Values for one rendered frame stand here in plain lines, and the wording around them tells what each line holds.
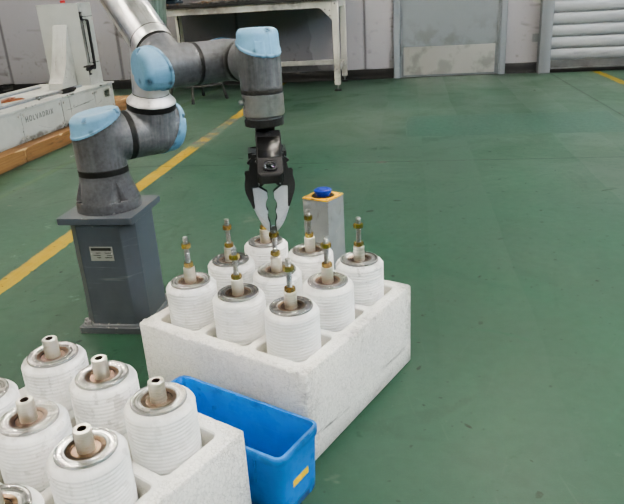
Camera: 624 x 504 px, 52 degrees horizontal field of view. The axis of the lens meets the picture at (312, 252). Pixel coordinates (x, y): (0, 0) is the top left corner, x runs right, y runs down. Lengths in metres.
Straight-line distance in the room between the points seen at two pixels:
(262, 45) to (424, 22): 5.15
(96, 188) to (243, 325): 0.57
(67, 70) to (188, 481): 4.11
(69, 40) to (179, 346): 3.81
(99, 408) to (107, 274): 0.69
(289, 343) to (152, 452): 0.31
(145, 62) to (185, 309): 0.44
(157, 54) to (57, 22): 3.76
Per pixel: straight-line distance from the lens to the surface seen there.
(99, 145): 1.55
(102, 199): 1.56
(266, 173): 1.10
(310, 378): 1.07
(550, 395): 1.36
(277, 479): 1.02
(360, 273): 1.25
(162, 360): 1.29
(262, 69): 1.14
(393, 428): 1.23
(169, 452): 0.91
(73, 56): 4.88
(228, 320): 1.15
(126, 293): 1.62
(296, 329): 1.08
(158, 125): 1.59
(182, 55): 1.18
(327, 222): 1.47
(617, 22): 6.46
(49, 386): 1.06
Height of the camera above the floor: 0.74
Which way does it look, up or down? 22 degrees down
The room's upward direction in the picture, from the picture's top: 3 degrees counter-clockwise
